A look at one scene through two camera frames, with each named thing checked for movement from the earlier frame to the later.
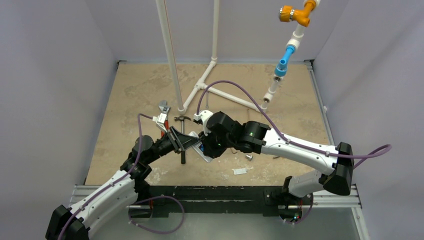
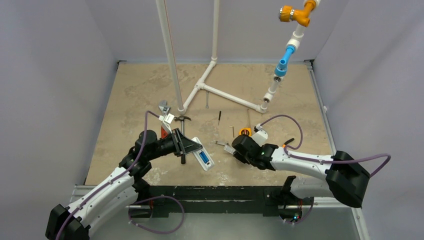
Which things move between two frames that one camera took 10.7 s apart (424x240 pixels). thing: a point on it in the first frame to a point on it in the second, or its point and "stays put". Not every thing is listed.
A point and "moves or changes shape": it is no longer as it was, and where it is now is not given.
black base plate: [155, 200] stays put
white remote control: [199, 148] moves or changes shape
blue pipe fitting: [280, 68] stays put
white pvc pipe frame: [295, 42] stays put
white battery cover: [240, 171] moves or changes shape
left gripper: [182, 141] stays put
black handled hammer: [182, 118] stays put
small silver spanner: [207, 106] stays put
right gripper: [208, 149] to [236, 145]
